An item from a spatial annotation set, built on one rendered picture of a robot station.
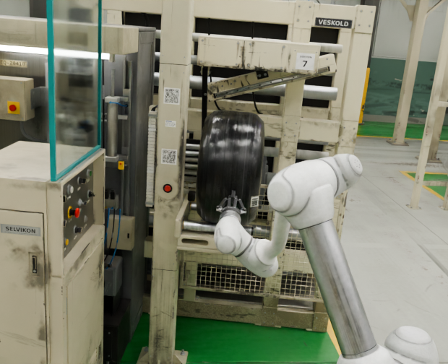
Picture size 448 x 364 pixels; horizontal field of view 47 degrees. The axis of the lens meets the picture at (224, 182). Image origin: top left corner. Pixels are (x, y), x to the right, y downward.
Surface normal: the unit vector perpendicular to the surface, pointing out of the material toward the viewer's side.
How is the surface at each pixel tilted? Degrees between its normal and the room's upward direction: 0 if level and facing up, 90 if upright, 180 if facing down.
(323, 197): 65
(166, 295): 90
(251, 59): 90
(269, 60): 90
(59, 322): 90
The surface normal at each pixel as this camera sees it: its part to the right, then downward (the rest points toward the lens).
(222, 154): -0.03, -0.18
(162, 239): -0.07, 0.29
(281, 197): -0.75, 0.09
